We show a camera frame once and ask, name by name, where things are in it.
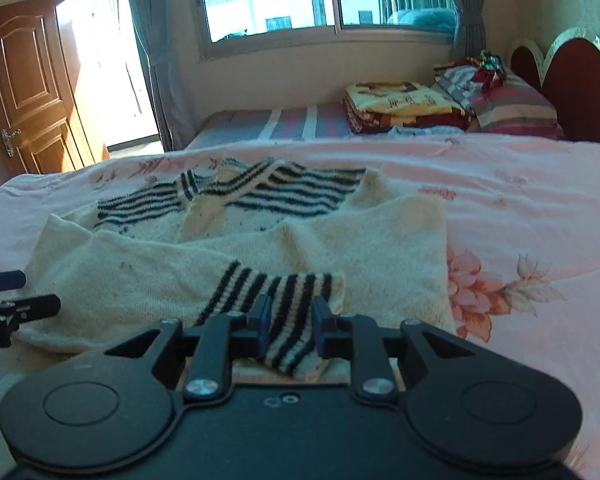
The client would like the red patterned cloth bundle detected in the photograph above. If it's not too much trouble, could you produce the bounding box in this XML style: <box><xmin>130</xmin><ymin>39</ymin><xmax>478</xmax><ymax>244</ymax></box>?
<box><xmin>472</xmin><ymin>50</ymin><xmax>508</xmax><ymax>91</ymax></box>

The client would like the pink floral bedsheet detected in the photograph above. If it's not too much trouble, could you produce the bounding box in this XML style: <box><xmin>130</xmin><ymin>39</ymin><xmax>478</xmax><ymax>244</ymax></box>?
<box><xmin>0</xmin><ymin>135</ymin><xmax>600</xmax><ymax>480</ymax></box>

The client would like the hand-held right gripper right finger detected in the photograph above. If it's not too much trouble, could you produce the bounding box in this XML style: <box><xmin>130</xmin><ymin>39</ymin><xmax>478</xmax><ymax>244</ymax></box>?
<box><xmin>312</xmin><ymin>295</ymin><xmax>486</xmax><ymax>403</ymax></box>

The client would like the folded yellow printed blanket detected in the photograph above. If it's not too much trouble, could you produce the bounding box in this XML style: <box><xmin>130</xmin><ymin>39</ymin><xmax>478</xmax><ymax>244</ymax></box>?
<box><xmin>342</xmin><ymin>80</ymin><xmax>473</xmax><ymax>135</ymax></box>

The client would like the light striped crumpled cloth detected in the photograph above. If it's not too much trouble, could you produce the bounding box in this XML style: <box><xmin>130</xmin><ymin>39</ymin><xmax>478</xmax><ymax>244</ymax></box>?
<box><xmin>387</xmin><ymin>125</ymin><xmax>466</xmax><ymax>136</ymax></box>

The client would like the metal door handle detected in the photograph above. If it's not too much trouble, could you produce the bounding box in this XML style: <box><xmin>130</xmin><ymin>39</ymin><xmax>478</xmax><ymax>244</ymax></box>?
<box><xmin>0</xmin><ymin>127</ymin><xmax>22</xmax><ymax>158</ymax></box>

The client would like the beige towel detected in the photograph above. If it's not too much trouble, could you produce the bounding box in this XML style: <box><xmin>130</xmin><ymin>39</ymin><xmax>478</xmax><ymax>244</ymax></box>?
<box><xmin>17</xmin><ymin>157</ymin><xmax>456</xmax><ymax>381</ymax></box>

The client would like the teal cloth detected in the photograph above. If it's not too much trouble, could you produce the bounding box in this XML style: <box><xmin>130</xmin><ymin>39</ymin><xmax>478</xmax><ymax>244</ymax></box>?
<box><xmin>387</xmin><ymin>7</ymin><xmax>458</xmax><ymax>38</ymax></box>

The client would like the striped mattress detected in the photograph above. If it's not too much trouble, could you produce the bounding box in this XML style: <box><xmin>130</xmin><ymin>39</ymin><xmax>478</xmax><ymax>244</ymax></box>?
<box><xmin>185</xmin><ymin>102</ymin><xmax>356</xmax><ymax>150</ymax></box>

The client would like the sliding glass window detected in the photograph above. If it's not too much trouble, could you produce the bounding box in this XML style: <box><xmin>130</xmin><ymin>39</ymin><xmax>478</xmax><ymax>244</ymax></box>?
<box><xmin>190</xmin><ymin>0</ymin><xmax>463</xmax><ymax>63</ymax></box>

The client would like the folded striped cloth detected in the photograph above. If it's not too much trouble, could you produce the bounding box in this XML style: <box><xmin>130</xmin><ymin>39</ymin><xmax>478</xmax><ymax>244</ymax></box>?
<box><xmin>432</xmin><ymin>62</ymin><xmax>486</xmax><ymax>111</ymax></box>

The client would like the red scalloped headboard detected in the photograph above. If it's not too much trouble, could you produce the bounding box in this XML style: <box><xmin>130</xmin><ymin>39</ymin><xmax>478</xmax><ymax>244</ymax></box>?
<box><xmin>507</xmin><ymin>27</ymin><xmax>600</xmax><ymax>146</ymax></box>

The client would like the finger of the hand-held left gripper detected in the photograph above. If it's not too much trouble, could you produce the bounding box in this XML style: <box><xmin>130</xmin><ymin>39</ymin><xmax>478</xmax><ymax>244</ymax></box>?
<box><xmin>0</xmin><ymin>270</ymin><xmax>27</xmax><ymax>295</ymax></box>
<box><xmin>0</xmin><ymin>294</ymin><xmax>62</xmax><ymax>322</ymax></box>

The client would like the striped pillow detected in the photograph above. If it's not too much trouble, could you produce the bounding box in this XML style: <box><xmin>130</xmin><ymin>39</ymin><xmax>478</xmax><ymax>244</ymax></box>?
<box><xmin>472</xmin><ymin>67</ymin><xmax>566</xmax><ymax>140</ymax></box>

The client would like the grey curtain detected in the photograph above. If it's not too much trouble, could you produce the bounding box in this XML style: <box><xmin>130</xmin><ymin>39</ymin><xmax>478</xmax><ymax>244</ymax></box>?
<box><xmin>447</xmin><ymin>0</ymin><xmax>488</xmax><ymax>61</ymax></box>
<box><xmin>120</xmin><ymin>0</ymin><xmax>196</xmax><ymax>153</ymax></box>

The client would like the brown wooden door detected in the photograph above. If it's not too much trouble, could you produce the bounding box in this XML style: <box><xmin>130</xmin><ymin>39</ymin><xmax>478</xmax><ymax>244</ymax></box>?
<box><xmin>0</xmin><ymin>0</ymin><xmax>98</xmax><ymax>176</ymax></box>

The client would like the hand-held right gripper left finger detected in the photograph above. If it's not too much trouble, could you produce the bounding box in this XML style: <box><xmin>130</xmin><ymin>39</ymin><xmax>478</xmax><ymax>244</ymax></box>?
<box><xmin>102</xmin><ymin>294</ymin><xmax>274</xmax><ymax>402</ymax></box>

